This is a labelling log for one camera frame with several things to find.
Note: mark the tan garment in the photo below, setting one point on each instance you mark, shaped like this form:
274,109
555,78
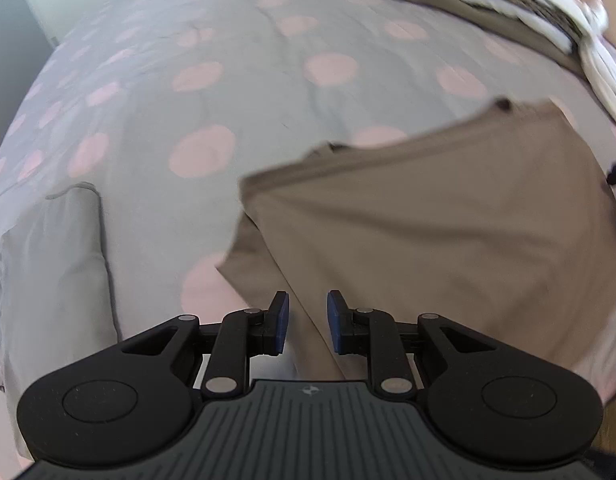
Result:
438,220
483,17

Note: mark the bed with pink-dotted grey sheet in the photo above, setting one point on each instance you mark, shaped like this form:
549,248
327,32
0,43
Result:
188,110

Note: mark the pile of folded clothes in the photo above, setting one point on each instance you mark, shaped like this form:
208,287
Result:
595,55

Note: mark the folded tan garment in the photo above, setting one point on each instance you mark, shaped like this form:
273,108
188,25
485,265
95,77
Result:
483,17

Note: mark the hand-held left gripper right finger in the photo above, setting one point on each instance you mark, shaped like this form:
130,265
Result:
334,321

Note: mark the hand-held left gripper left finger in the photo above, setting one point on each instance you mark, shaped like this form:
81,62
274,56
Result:
282,321

